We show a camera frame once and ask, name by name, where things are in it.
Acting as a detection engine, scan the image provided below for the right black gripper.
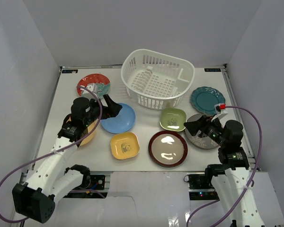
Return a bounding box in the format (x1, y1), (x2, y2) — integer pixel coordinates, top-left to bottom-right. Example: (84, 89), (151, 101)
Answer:
(183, 114), (227, 147)

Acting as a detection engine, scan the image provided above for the light blue round plate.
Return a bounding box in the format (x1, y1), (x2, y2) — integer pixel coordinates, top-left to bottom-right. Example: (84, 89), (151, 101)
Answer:
(101, 103), (136, 134)

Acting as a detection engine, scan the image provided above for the grey deer round plate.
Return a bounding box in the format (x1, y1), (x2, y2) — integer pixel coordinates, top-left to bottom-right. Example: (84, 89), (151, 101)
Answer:
(185, 113), (222, 150)

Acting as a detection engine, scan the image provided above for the green square panda plate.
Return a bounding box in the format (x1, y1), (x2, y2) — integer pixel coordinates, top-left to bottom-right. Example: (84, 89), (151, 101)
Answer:
(160, 107), (186, 132)

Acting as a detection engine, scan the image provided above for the red floral round plate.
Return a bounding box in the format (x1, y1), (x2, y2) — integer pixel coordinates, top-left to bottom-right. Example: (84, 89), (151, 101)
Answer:
(77, 74), (110, 99)

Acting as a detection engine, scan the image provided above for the teal scalloped round plate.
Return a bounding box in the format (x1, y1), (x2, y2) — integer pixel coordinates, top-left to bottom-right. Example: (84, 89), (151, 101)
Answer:
(190, 87), (226, 115)

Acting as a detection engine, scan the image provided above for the red rimmed beige round plate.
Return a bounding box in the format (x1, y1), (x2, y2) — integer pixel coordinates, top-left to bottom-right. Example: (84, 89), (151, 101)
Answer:
(148, 131), (188, 168)

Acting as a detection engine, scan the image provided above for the yellow square panda plate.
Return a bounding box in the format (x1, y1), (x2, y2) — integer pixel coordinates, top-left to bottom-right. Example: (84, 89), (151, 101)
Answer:
(110, 132), (140, 160)

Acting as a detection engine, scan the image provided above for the orange round plate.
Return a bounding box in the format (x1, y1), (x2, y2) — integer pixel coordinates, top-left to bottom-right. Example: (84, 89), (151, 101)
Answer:
(63, 115), (98, 146)

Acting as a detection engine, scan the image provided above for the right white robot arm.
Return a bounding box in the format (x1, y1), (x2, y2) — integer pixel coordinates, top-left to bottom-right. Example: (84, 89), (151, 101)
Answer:
(184, 115), (265, 227)

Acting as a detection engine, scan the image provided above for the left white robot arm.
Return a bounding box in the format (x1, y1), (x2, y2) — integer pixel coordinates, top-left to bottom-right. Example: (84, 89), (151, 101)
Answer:
(12, 95), (122, 223)

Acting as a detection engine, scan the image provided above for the white plastic dish basket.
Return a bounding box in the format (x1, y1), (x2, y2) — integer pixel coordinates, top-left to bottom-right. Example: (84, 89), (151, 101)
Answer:
(121, 49), (195, 110)

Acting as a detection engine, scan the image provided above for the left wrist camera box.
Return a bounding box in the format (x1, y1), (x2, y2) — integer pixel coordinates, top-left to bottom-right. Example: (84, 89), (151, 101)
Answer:
(81, 83), (97, 99)

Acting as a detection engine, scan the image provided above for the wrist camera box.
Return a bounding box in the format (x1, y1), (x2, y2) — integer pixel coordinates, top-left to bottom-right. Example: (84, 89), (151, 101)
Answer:
(211, 103), (228, 122)
(81, 83), (97, 99)

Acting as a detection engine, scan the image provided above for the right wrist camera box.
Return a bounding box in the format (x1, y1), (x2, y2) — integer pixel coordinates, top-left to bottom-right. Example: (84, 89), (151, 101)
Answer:
(211, 103), (228, 122)

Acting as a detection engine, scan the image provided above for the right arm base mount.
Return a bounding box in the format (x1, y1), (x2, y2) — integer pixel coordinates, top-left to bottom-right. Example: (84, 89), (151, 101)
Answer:
(183, 174), (219, 201)

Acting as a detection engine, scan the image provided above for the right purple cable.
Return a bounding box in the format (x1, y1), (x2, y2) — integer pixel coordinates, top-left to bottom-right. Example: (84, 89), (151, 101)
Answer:
(186, 105), (263, 227)

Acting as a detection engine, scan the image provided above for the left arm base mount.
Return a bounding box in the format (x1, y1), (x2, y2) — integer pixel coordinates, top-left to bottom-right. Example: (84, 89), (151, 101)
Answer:
(65, 175), (107, 199)

